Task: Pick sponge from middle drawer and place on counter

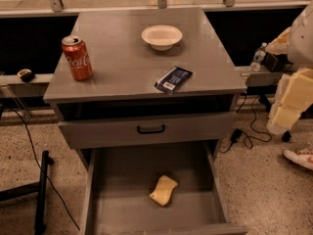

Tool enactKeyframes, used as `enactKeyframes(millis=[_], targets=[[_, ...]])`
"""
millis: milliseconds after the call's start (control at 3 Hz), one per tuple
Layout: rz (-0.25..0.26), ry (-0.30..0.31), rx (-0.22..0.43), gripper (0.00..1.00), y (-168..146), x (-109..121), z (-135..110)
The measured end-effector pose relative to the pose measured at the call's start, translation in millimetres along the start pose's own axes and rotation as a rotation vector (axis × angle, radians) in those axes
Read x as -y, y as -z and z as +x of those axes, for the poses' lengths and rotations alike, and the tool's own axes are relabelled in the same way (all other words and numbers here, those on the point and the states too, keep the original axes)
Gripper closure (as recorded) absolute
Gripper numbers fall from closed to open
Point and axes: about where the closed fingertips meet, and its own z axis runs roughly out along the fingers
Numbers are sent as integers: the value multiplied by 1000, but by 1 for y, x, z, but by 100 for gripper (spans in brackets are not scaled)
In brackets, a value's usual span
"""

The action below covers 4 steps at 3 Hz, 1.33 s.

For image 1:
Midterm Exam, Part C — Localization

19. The black cable on floor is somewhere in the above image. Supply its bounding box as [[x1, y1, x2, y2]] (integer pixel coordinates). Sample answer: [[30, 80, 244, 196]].
[[2, 105, 81, 231]]

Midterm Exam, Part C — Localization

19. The grey drawer cabinet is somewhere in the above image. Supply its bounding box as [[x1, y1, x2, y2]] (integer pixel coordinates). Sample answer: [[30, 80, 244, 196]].
[[44, 8, 246, 165]]

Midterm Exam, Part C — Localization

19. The black table leg right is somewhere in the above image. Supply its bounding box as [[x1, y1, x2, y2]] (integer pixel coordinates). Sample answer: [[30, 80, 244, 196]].
[[258, 94, 291, 142]]

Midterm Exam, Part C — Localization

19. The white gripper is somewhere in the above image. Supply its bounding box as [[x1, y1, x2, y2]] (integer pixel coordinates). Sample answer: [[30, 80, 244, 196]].
[[267, 69, 313, 134]]

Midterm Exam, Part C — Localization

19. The black and yellow tape measure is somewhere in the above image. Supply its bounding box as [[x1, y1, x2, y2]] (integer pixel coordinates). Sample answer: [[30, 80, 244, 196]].
[[18, 69, 35, 82]]

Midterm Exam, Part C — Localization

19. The black stand leg left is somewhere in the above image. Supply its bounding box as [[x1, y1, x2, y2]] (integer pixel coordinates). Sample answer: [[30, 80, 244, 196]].
[[0, 151, 54, 235]]

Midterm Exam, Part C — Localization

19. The yellow sponge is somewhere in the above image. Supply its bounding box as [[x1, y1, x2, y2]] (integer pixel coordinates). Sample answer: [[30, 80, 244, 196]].
[[149, 175, 178, 207]]

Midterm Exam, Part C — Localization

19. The grey upper drawer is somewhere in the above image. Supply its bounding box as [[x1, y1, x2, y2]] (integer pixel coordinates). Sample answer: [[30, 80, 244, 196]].
[[59, 112, 236, 149]]

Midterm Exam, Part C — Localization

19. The white bowl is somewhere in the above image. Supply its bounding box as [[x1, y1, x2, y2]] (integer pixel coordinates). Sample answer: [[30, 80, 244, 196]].
[[141, 24, 183, 51]]

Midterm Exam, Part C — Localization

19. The clear plastic water bottle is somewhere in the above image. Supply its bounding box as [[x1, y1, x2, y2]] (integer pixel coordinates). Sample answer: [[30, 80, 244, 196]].
[[250, 42, 267, 71]]

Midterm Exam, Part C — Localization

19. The dark blue snack packet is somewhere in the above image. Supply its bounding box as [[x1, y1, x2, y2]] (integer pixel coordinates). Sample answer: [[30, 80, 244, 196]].
[[155, 67, 193, 94]]

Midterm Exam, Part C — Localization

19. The open grey lower drawer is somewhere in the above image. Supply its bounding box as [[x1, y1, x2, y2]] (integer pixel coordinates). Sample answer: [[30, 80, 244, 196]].
[[81, 142, 247, 235]]

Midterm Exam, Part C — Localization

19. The black drawer handle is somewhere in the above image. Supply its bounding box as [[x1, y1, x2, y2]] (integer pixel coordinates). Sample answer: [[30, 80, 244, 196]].
[[137, 124, 165, 135]]

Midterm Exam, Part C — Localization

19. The red Coca-Cola can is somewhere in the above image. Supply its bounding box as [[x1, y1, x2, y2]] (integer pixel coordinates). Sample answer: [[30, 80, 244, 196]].
[[62, 35, 93, 81]]

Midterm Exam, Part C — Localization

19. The small black box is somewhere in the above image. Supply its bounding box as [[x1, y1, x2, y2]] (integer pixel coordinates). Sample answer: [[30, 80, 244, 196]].
[[263, 53, 288, 72]]

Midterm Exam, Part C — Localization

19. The white and red sneaker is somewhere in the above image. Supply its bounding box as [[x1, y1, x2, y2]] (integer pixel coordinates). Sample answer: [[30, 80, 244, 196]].
[[283, 148, 313, 170]]

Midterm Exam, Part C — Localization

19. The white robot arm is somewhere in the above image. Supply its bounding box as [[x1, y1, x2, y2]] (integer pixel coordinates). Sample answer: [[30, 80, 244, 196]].
[[266, 3, 313, 134]]

